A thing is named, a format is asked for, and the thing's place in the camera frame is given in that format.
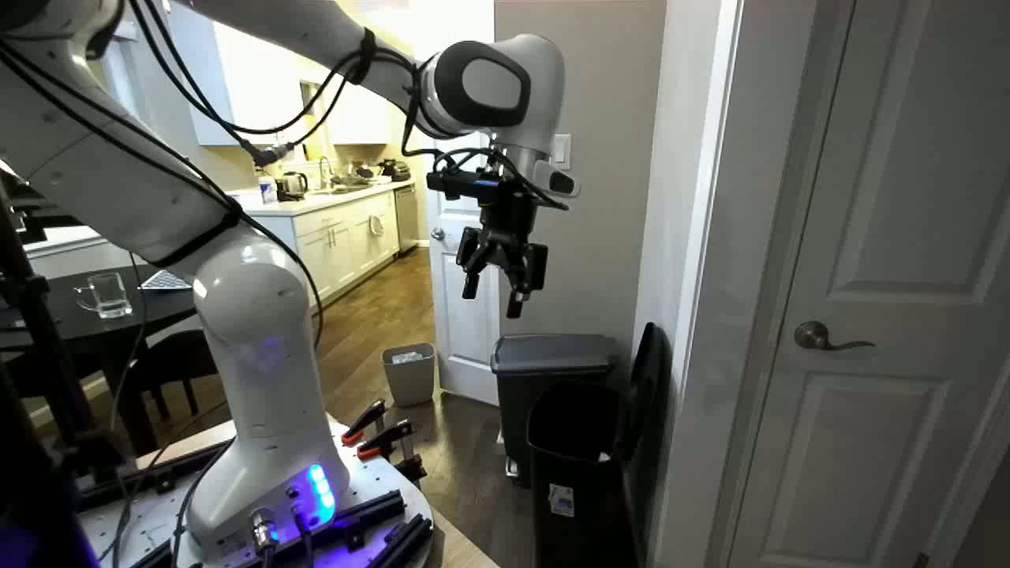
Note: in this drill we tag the grey robot mounting plate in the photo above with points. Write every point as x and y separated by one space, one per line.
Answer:
365 489

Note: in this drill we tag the small black clamp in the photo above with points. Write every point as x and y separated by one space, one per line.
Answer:
411 464

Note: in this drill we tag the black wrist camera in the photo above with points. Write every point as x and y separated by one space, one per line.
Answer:
460 181

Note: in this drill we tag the small white container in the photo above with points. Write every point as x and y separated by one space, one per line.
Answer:
265 191

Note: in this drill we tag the metal kettle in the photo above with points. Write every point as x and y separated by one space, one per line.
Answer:
291 184

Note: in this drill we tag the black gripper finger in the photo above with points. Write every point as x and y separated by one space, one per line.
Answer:
524 279
474 264

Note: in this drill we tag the dark dining table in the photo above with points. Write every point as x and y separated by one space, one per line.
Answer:
65 318

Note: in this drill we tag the black plastic bin body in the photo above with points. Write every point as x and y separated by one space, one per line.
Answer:
578 494

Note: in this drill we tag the dark wooden chair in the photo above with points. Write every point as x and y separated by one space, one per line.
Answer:
169 368

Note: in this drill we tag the white panel door with lever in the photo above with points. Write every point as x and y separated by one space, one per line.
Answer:
873 475

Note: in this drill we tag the white wall light switch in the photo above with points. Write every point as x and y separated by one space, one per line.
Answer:
561 150

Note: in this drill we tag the white kitchen wall cabinet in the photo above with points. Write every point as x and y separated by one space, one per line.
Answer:
316 65

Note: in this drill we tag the black bin lid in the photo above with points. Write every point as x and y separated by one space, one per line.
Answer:
647 420

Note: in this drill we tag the white kitchen base cabinet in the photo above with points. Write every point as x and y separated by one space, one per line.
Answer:
336 242

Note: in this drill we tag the clear glass pitcher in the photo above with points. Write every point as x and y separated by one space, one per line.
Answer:
104 298

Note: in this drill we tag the small grey wastebasket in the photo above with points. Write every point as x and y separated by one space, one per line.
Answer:
409 378

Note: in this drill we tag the black camera stand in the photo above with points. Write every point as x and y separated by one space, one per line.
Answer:
41 348

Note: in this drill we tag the black mounting bar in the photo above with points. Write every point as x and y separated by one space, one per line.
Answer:
356 519
404 537

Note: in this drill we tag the grey pedal bin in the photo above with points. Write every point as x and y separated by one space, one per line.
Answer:
546 364

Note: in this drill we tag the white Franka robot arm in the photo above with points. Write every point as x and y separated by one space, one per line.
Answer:
252 335

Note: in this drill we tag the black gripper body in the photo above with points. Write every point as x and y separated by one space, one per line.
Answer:
510 209

